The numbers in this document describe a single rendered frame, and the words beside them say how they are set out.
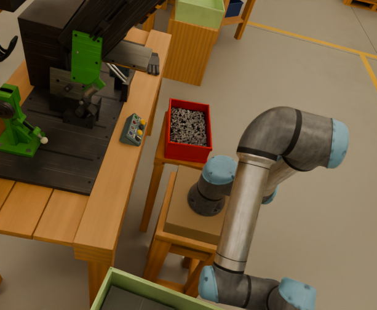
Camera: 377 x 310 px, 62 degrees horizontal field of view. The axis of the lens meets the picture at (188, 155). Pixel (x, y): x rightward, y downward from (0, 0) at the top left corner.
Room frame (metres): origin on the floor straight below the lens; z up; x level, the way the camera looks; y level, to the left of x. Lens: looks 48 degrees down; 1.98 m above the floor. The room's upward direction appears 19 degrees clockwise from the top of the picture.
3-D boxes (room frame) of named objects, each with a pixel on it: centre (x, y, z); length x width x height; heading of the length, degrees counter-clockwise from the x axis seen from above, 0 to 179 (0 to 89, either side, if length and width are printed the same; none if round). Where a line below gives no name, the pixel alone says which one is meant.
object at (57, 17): (1.20, 0.75, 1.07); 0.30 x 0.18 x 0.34; 9
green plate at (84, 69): (1.05, 0.52, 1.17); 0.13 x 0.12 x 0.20; 9
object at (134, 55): (1.21, 0.51, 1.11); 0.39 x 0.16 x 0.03; 99
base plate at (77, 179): (1.12, 0.60, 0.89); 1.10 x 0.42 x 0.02; 9
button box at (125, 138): (0.97, 0.27, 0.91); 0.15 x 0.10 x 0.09; 9
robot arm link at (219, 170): (0.73, -0.13, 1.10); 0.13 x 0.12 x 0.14; 97
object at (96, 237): (1.16, 0.32, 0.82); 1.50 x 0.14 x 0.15; 9
